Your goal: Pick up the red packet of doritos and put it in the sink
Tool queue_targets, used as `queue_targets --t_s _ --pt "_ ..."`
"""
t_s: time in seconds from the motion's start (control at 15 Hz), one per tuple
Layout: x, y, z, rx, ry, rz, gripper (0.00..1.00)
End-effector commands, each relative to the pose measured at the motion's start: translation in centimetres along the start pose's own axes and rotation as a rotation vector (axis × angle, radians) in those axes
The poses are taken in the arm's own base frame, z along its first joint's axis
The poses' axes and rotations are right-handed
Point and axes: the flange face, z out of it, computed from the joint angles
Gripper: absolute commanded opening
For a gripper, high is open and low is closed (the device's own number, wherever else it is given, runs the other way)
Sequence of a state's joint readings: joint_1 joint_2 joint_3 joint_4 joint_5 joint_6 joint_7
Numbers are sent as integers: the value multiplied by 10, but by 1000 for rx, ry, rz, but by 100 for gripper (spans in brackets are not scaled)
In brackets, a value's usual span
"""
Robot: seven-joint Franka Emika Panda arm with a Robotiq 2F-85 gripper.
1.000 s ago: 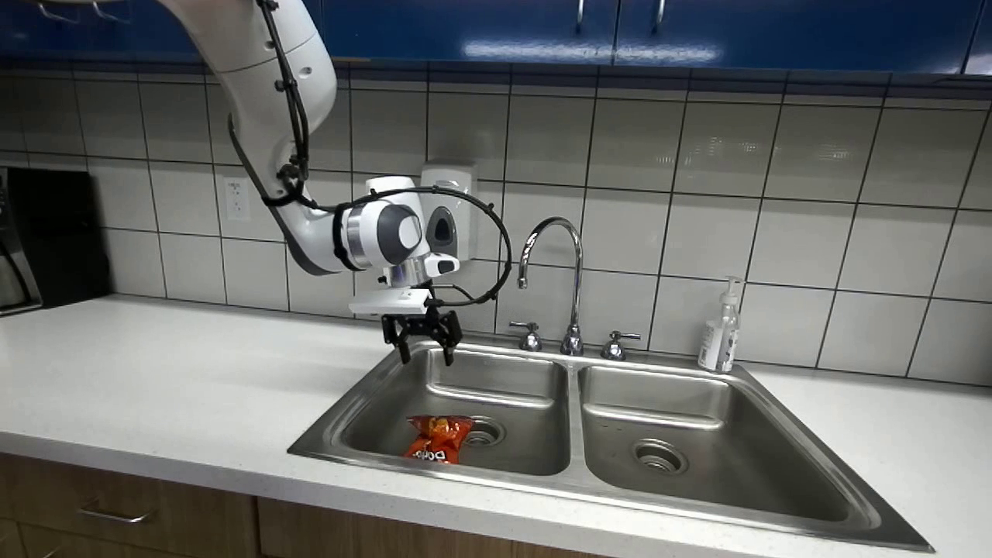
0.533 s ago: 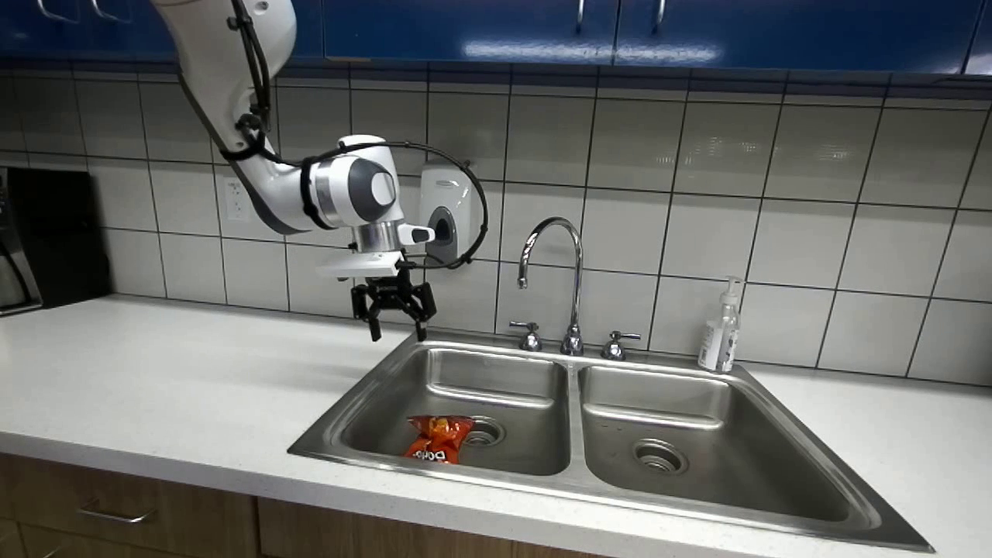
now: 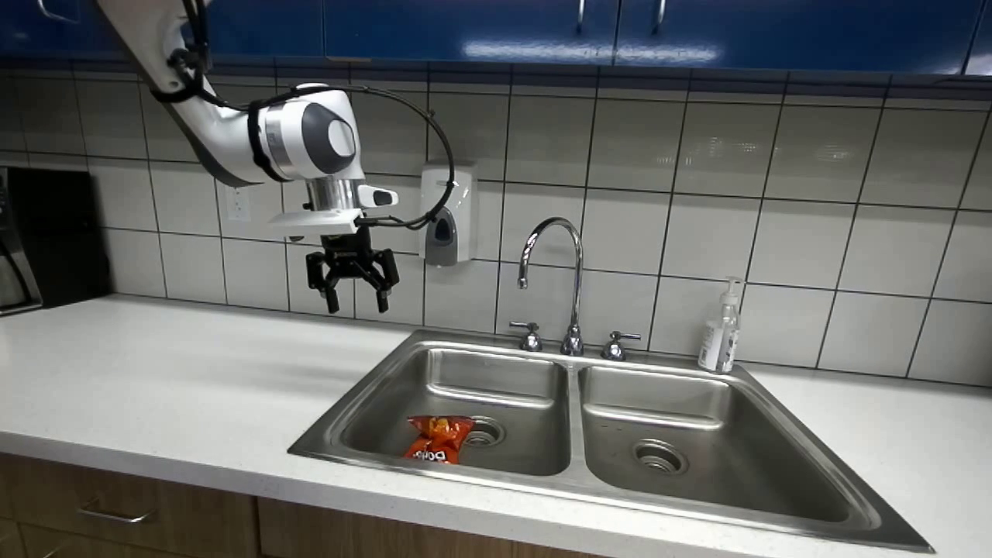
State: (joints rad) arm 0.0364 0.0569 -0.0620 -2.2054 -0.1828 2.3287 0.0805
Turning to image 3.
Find blue wall cabinet row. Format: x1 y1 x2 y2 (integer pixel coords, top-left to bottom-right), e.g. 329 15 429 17
0 0 992 79

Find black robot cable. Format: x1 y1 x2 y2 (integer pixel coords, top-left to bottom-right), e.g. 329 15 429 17
173 0 459 232

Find white wall soap dispenser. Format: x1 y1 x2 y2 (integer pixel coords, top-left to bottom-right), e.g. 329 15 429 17
417 164 478 269

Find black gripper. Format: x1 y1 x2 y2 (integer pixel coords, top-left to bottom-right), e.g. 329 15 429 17
305 230 403 317

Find chrome gooseneck faucet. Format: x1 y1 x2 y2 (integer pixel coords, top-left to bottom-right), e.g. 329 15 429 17
515 213 588 356

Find black countertop appliance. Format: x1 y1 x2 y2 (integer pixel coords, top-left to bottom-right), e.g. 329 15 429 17
0 164 113 318

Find chrome faucet handle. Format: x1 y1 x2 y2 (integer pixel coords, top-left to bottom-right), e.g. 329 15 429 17
599 330 644 363
505 318 545 353

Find black cable strap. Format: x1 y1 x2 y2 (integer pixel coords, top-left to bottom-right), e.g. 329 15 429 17
149 44 218 108

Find red Doritos chip packet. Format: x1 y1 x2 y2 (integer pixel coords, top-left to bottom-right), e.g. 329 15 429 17
403 411 478 467

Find silver drawer handle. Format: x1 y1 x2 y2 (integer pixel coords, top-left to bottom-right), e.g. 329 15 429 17
75 501 154 529

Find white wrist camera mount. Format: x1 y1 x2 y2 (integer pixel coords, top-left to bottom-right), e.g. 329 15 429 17
269 179 403 249

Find wooden base cabinet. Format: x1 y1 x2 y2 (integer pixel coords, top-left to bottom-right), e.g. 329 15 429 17
0 449 604 558

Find stainless steel double sink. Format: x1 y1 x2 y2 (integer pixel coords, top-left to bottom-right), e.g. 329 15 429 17
285 324 940 556

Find clear soap pump bottle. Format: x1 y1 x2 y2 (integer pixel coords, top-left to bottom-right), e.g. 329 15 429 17
695 277 743 374

